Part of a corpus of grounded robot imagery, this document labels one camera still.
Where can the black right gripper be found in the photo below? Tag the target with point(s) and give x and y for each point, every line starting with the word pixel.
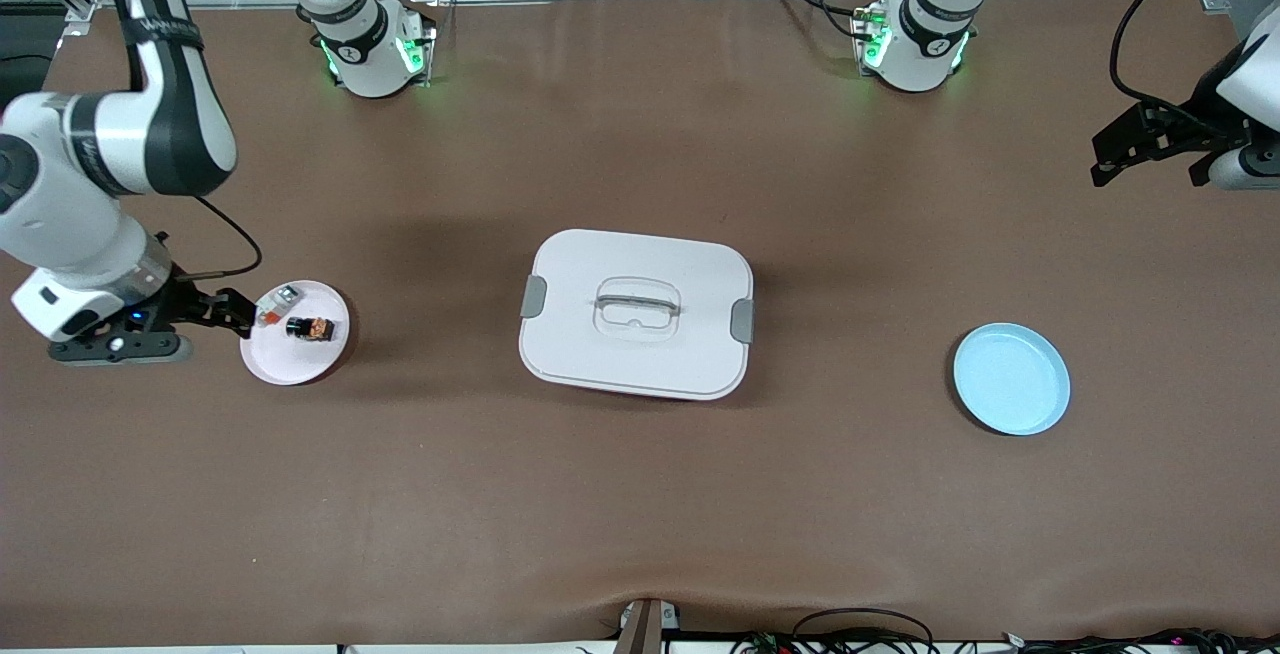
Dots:
pixel 185 301

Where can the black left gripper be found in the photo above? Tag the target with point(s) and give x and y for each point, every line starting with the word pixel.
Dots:
pixel 1183 131

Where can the black and orange switch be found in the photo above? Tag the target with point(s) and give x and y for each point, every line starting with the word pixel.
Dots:
pixel 310 327

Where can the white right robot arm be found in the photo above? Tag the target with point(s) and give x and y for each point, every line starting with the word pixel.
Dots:
pixel 70 234

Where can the pale pink round plate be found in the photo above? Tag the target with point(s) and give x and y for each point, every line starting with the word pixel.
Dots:
pixel 300 359

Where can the light blue round plate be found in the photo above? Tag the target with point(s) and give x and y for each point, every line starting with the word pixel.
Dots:
pixel 1010 379

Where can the white lidded storage box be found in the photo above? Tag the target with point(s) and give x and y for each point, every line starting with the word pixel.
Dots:
pixel 640 354

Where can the white switch with orange tab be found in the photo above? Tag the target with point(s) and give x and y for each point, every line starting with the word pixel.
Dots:
pixel 277 305

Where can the brown camera mount post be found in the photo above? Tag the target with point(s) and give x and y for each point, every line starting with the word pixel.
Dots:
pixel 645 629

